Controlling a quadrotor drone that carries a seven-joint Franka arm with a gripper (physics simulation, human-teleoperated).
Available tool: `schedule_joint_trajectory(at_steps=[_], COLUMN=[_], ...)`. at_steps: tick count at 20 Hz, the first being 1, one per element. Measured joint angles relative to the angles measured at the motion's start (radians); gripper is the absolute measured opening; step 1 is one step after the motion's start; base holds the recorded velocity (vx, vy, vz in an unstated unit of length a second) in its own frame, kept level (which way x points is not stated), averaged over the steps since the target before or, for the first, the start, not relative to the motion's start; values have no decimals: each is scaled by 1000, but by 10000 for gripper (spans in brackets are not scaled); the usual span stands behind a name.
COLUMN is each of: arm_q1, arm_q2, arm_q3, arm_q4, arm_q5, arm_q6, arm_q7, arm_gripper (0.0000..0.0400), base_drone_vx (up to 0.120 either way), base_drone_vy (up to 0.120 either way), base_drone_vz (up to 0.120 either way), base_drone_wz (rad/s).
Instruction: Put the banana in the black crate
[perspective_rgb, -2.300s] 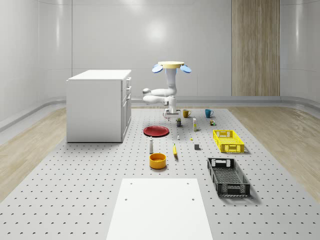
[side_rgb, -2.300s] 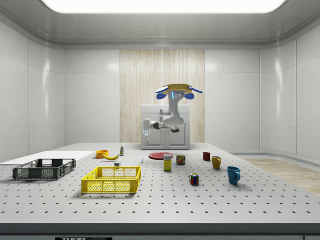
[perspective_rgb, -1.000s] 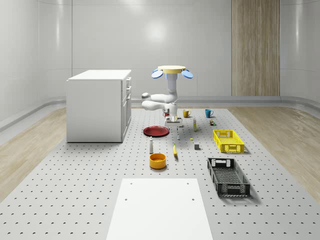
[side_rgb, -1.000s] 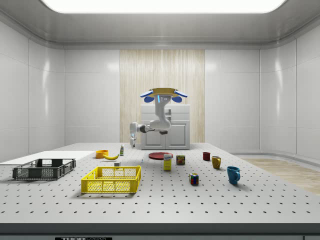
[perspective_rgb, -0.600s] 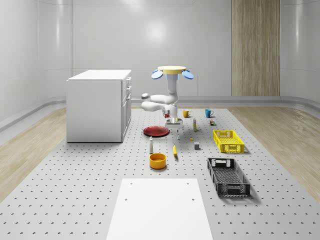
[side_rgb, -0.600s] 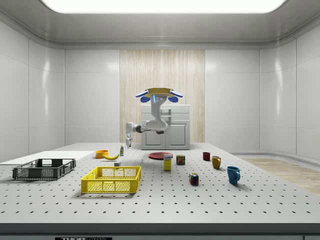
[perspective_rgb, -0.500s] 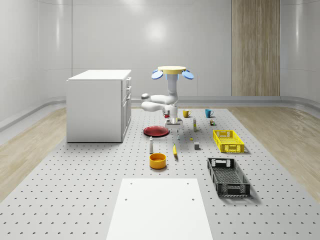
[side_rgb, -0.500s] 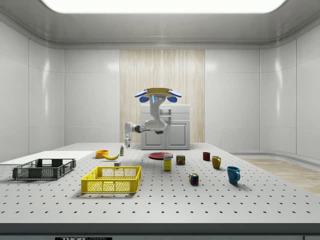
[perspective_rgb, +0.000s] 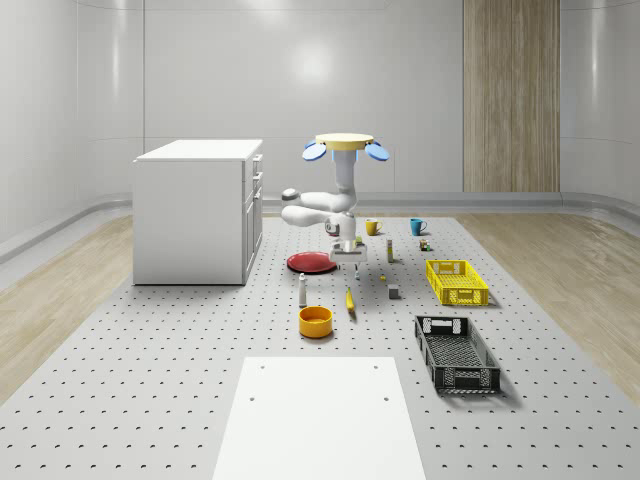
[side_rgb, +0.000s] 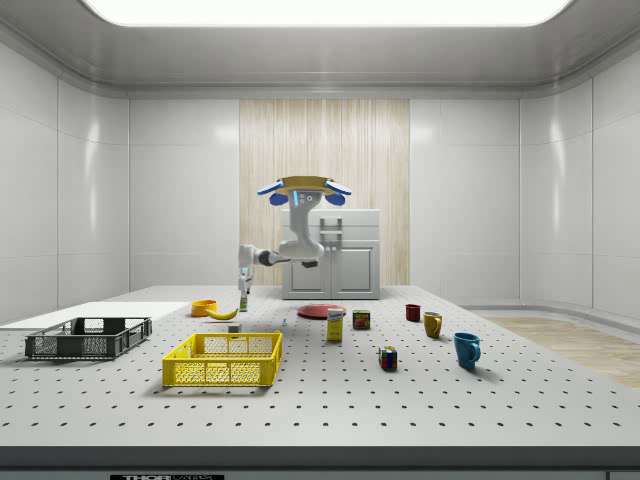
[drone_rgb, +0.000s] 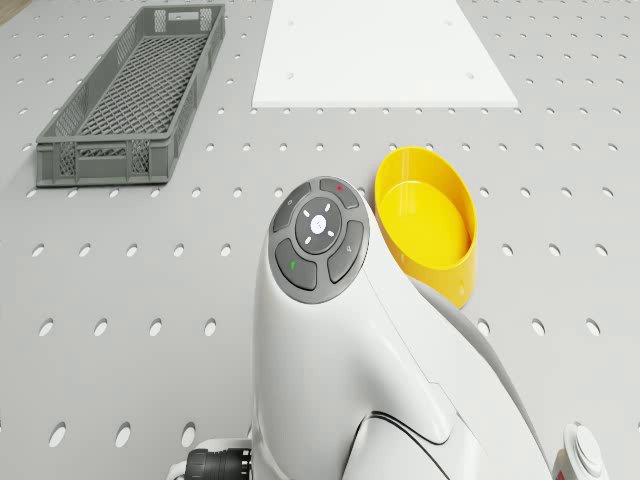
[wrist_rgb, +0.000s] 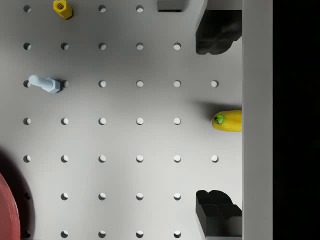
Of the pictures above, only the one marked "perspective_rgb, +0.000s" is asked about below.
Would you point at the grey cube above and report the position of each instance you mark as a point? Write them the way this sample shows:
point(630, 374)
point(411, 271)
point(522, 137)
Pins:
point(394, 292)

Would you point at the white board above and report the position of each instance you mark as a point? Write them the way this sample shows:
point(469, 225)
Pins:
point(320, 420)

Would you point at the blue mug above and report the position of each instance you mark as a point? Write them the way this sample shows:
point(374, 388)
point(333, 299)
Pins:
point(416, 227)

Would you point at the banana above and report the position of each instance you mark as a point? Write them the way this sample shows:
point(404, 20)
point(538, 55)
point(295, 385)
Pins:
point(350, 302)

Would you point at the yellow basket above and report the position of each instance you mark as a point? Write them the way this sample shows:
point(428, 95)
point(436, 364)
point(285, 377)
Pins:
point(457, 287)

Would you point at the red plate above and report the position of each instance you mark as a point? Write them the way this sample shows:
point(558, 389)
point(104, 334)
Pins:
point(307, 262)

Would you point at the yellow mug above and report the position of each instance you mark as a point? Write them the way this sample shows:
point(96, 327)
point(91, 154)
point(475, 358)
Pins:
point(371, 227)

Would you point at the dark grey basket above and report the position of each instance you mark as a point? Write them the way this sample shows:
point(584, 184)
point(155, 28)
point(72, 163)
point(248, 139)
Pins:
point(457, 357)

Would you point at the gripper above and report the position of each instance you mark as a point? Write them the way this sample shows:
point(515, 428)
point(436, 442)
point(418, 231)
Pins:
point(347, 254)

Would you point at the puzzle cube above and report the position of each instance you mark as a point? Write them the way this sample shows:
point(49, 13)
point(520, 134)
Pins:
point(425, 245)

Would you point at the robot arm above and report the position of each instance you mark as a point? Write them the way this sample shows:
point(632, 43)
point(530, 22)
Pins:
point(342, 190)

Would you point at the white bottle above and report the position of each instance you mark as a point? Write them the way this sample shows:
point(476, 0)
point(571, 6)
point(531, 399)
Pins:
point(302, 292)

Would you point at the white cabinet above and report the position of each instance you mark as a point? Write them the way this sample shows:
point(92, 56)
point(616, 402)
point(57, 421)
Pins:
point(190, 220)

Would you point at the yellow bowl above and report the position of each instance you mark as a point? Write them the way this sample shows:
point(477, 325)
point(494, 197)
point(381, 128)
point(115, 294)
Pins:
point(315, 325)

